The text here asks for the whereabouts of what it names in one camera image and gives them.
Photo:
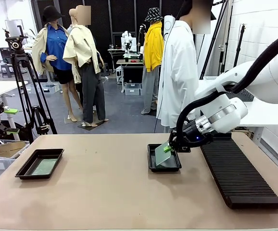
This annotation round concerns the mannequin with yellow hoodie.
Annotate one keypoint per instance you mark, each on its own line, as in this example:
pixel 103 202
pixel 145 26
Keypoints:
pixel 152 48

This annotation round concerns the person in white coat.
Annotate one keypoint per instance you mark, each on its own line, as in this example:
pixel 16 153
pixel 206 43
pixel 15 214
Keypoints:
pixel 177 77

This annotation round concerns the background workbench with black panel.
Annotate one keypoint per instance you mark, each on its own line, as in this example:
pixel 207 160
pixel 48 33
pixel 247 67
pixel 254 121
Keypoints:
pixel 129 72

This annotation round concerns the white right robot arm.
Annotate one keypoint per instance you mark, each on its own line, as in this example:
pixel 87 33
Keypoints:
pixel 225 113

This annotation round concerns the small white background robot arm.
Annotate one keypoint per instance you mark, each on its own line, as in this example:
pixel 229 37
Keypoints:
pixel 127 41

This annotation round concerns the mannequin with blue shirt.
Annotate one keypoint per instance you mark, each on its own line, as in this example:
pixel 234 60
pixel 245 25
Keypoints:
pixel 56 48

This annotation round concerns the black plastic ESD tray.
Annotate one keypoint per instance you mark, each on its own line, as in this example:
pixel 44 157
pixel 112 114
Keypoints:
pixel 175 166
pixel 23 168

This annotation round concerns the thin black light stand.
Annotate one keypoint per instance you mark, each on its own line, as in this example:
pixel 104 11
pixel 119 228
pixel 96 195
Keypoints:
pixel 237 48

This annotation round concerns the black slotted board rack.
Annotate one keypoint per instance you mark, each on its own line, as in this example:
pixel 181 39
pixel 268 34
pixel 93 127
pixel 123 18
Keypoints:
pixel 237 173

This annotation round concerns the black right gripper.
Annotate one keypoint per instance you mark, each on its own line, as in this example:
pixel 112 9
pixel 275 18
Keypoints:
pixel 192 137

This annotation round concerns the black camera tripod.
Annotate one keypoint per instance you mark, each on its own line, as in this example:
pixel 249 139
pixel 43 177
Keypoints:
pixel 21 72

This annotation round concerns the clear plastic storage bin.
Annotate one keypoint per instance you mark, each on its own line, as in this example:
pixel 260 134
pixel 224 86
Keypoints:
pixel 132 89

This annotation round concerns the brown cardboard box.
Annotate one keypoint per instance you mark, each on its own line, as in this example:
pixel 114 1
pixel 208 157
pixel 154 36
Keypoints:
pixel 9 147

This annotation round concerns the mannequin with cream jacket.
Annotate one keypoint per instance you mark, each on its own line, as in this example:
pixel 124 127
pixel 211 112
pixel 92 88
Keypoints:
pixel 86 60

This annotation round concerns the black white patterned bucket hat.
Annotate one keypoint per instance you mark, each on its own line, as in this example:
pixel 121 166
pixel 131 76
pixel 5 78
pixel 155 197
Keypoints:
pixel 154 14

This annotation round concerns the black brimmed hat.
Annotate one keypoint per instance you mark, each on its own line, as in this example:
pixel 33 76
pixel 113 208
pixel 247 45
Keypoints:
pixel 51 13

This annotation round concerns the green glass plate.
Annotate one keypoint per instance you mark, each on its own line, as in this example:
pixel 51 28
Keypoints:
pixel 44 166
pixel 161 156

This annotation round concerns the grey plastic woven basket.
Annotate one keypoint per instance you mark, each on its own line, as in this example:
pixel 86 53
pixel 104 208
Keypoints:
pixel 248 95

